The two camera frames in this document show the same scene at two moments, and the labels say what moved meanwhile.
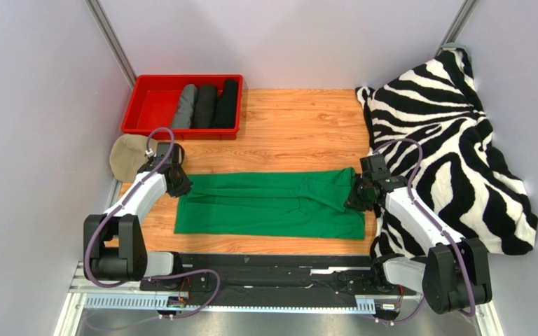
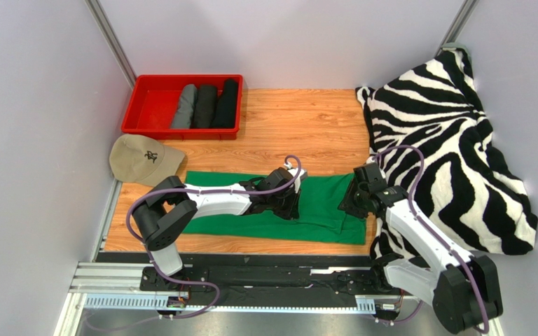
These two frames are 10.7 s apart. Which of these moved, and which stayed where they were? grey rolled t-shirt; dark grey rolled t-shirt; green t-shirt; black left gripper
Moved: black left gripper
Stayed: dark grey rolled t-shirt; grey rolled t-shirt; green t-shirt
